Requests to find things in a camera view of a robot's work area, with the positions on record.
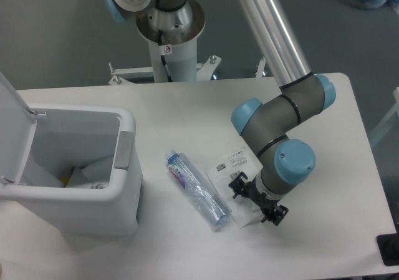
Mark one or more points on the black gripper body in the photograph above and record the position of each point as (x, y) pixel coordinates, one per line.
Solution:
(266, 205)

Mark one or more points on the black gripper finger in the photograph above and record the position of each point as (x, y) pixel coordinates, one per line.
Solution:
(240, 185)
(275, 214)

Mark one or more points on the white plastic pouch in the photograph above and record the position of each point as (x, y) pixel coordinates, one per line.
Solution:
(223, 170)

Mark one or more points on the clear plastic water bottle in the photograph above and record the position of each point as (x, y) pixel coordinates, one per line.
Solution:
(199, 190)

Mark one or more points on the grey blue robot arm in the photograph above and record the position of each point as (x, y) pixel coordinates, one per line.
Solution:
(264, 126)

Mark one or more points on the trash inside can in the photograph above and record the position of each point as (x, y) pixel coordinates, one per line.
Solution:
(94, 176)

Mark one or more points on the white trash can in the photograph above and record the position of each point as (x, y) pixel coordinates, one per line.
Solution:
(41, 143)

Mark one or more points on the black device at table edge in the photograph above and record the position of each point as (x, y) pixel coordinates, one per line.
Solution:
(388, 247)

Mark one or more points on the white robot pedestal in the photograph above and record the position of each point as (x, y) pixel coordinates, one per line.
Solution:
(172, 43)

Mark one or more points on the white frame at right edge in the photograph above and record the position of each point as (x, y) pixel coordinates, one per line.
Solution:
(387, 123)

